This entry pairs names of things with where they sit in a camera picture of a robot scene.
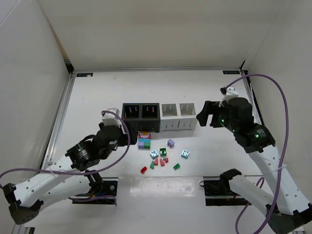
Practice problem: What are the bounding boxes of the red lego brick front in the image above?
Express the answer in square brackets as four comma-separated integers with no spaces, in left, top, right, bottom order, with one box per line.
[140,167,147,174]

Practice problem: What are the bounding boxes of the cyan lego brick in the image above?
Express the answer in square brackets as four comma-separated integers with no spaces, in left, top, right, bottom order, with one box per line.
[150,150,158,158]
[181,150,190,159]

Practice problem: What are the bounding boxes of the lilac lego brick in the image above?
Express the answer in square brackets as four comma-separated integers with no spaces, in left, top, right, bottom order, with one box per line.
[167,139,175,148]

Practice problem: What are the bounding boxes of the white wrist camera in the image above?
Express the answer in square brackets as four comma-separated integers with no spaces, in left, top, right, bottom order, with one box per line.
[101,108,119,127]
[218,86,239,107]

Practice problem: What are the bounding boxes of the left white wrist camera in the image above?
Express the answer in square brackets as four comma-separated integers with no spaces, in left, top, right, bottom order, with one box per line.
[101,108,119,127]

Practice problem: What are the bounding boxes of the multicolour lego block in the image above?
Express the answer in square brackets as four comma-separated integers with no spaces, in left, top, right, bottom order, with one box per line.
[137,132,151,149]

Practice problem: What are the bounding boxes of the green sloped lego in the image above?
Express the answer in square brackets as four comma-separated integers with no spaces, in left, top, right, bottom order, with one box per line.
[150,161,155,169]

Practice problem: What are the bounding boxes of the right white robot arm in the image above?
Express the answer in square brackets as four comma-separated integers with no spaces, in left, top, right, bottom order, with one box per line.
[196,97,312,234]

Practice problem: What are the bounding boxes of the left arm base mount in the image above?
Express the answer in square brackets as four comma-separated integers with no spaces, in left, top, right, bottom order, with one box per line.
[69,173,118,206]

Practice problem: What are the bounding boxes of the white double bin container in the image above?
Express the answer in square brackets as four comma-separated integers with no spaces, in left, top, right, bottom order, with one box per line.
[160,103,197,132]

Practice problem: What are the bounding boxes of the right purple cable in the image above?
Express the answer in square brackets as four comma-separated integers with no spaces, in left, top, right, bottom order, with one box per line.
[224,74,290,234]

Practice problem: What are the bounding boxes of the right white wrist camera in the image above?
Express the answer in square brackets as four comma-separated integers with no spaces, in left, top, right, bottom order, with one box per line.
[218,86,239,107]

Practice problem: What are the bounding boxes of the black double bin container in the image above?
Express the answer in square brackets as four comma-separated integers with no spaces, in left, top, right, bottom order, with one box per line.
[121,103,160,133]

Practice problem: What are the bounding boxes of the green square lego brick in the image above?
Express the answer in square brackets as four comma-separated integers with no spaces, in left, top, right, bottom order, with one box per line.
[159,148,167,156]

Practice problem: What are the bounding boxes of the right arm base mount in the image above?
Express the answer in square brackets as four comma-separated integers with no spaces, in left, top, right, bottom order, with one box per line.
[199,177,248,206]

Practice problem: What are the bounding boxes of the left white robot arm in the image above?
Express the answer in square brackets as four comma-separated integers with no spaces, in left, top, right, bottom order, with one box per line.
[3,123,138,225]

